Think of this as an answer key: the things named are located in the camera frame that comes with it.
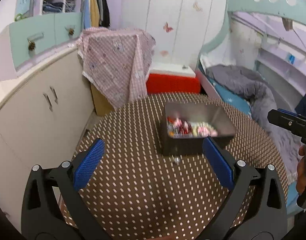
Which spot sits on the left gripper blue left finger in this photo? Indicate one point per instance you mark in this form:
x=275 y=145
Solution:
x=41 y=216

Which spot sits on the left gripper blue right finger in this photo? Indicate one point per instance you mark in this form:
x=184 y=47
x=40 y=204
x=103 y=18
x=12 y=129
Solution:
x=255 y=206

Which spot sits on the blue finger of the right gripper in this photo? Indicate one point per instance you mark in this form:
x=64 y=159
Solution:
x=287 y=112
x=284 y=121

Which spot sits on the grey metal jewelry box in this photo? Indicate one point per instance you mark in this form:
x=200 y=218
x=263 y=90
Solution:
x=201 y=121

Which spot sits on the pink charm jewelry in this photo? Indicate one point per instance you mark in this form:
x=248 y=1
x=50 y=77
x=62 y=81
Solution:
x=178 y=123

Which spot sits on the person right hand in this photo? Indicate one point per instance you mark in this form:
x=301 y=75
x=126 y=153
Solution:
x=301 y=180

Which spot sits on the grey duvet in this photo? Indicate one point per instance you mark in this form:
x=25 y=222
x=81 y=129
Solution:
x=262 y=97

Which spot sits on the mint green bunk bed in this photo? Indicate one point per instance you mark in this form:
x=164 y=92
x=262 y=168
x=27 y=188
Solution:
x=259 y=35

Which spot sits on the blue box on shelf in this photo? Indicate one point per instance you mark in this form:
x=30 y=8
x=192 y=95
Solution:
x=291 y=58

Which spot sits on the brown polka dot tablecloth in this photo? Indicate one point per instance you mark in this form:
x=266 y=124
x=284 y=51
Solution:
x=137 y=193

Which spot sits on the silver pearl earring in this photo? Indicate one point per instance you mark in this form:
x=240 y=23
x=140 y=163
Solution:
x=175 y=160

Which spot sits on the beige low cabinet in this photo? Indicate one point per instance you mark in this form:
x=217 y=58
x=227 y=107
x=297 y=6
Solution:
x=42 y=117

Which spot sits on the red storage bench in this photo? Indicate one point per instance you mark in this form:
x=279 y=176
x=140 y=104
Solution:
x=168 y=77

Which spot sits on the white wardrobe with butterflies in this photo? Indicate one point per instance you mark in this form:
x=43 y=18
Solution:
x=179 y=27

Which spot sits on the pink checkered cloth cover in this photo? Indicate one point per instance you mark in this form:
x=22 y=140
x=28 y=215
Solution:
x=117 y=62

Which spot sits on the mint drawer stair unit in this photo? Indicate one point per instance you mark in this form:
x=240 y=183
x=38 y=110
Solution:
x=25 y=43

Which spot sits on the small green plant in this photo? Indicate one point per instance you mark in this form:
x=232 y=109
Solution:
x=19 y=17

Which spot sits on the hanging clothes row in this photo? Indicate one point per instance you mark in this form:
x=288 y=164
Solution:
x=95 y=13

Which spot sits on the folded jeans in cubby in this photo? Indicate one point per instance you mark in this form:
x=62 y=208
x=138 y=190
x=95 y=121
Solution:
x=59 y=7

